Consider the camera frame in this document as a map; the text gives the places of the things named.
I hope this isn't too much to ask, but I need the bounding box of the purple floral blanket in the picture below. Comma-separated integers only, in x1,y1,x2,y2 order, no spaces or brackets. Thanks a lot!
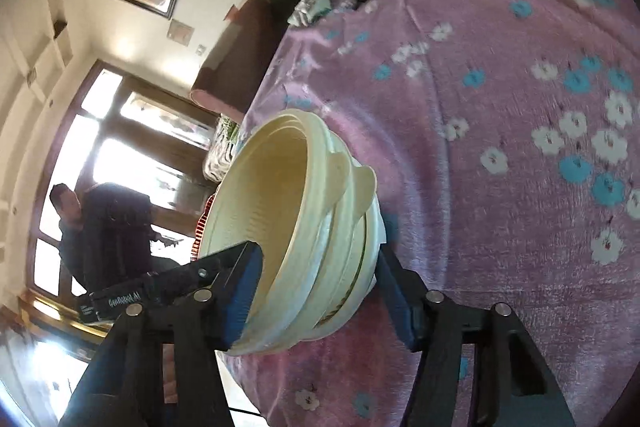
215,0,640,427

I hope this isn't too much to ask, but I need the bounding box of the cream plastic bowl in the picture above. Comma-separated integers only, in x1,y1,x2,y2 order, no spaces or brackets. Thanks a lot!
240,114,378,354
197,108,351,350

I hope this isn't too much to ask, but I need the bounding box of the cream bowl with green stripe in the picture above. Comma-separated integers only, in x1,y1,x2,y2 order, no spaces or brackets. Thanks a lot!
280,202,387,349

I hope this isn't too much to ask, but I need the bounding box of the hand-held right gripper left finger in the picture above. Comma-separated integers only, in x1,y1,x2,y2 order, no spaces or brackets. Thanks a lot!
60,247,262,427

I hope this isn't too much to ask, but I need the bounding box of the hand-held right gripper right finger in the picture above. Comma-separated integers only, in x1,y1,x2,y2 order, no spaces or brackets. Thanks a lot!
375,249,576,427

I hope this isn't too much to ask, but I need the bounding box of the wall plaque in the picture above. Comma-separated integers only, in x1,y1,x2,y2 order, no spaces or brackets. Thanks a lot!
167,19,194,46

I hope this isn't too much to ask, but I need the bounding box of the wooden window frame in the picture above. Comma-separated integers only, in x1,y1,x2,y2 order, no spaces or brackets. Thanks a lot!
25,59,221,308

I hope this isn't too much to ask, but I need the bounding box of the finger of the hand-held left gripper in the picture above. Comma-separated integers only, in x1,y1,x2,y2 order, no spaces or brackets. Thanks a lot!
147,243,251,304

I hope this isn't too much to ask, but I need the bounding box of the floral cushion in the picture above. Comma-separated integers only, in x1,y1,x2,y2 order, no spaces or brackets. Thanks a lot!
202,114,246,182

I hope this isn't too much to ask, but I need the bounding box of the brown armchair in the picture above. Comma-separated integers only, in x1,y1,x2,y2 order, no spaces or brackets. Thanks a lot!
189,0,291,118

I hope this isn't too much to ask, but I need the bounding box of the pile of light clothes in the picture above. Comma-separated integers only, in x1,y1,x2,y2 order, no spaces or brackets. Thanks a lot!
292,0,333,28

